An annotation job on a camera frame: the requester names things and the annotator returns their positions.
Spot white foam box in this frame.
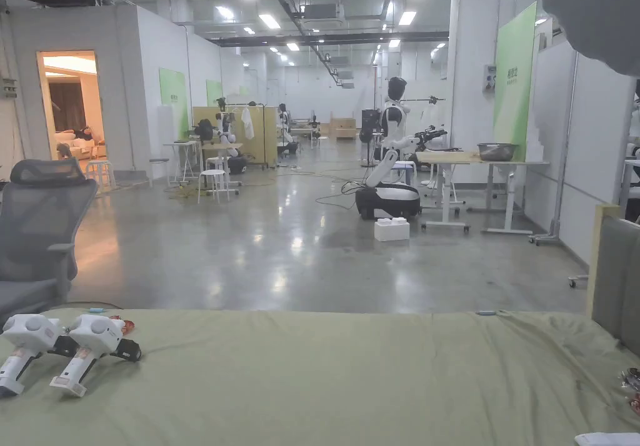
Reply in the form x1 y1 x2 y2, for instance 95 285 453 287
374 217 411 242

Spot wooden crate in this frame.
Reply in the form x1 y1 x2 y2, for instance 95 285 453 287
329 112 358 141

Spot seated black and white robot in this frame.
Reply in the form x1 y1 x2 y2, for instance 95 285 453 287
276 103 301 157

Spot white round stool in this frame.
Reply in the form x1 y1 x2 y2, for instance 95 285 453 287
197 168 231 205
86 160 118 191

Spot white and black humanoid robot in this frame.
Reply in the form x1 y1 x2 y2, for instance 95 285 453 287
354 77 449 221

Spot small white and black robot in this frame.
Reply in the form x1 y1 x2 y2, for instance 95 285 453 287
214 97 247 175

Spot white folding table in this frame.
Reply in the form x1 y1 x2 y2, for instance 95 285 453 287
162 141 204 187

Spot grey topped stool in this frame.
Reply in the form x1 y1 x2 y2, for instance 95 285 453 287
148 158 171 187

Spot bed with pale green sheet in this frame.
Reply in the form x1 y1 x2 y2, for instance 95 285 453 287
0 307 640 446

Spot white desk with metal basin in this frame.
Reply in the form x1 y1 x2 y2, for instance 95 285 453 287
414 142 551 235

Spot beige sofa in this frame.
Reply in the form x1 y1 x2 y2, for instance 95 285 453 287
54 126 107 161

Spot spare hand-held gripper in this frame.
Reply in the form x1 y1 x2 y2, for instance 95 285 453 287
49 314 143 398
0 313 67 397

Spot grey mesh office chair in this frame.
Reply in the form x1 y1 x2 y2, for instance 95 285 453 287
0 158 99 328

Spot grey padded headboard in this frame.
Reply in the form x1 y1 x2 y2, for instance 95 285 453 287
587 203 640 358

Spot red snack wrappers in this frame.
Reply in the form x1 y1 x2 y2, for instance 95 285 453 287
619 365 640 413

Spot white cloth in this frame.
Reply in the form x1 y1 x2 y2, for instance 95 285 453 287
574 432 640 446

